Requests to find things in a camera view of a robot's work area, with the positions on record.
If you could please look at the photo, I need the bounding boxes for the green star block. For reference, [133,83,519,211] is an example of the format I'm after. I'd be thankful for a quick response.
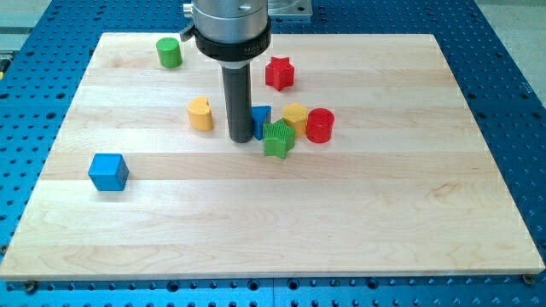
[263,119,295,159]

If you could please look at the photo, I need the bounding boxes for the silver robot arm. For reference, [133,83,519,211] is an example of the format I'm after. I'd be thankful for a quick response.
[180,0,271,69]

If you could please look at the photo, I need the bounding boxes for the blue cube block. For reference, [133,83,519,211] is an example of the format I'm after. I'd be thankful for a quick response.
[88,153,130,191]

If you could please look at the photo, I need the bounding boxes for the silver metal mounting bracket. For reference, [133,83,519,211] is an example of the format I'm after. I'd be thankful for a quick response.
[268,0,313,17]

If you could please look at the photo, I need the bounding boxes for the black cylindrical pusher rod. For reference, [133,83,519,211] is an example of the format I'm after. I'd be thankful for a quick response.
[222,63,253,143]

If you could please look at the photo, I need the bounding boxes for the red star block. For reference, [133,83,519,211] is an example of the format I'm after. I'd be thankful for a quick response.
[264,56,295,91]

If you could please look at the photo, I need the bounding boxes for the green cylinder block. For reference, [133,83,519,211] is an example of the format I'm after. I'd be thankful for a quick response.
[156,38,183,68]

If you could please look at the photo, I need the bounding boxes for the red cylinder block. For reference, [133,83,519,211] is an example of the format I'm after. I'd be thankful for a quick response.
[306,108,334,143]

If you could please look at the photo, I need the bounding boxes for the yellow hexagon block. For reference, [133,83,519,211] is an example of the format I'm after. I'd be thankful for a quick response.
[282,102,309,137]

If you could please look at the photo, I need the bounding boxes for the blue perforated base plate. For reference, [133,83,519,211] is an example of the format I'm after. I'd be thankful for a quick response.
[1,1,545,306]

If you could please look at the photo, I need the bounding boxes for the blue triangle block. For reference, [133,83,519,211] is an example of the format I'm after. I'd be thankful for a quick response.
[252,106,271,141]

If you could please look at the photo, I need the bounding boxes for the yellow heart block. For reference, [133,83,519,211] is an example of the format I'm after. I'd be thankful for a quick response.
[187,96,213,131]

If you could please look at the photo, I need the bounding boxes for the light wooden board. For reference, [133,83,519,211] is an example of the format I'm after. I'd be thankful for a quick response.
[1,32,544,281]

